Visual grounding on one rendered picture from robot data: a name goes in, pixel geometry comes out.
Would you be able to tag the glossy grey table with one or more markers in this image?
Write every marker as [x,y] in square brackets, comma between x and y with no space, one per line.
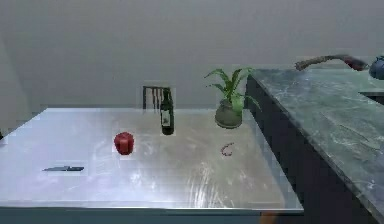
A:
[140,166]

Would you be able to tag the blue kettle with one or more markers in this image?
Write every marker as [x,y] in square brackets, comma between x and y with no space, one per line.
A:
[378,68]

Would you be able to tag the red bell pepper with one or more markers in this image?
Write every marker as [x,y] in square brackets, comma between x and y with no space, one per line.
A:
[124,143]

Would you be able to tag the dark wooden chair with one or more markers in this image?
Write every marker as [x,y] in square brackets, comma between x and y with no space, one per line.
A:
[151,97]

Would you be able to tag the dark green wine bottle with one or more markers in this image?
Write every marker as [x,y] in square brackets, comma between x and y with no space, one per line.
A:
[167,116]

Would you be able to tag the dark marble top counter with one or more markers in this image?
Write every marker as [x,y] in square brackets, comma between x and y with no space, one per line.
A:
[326,133]

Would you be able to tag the green plant in grey pot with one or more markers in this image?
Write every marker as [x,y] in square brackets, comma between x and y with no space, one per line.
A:
[229,113]

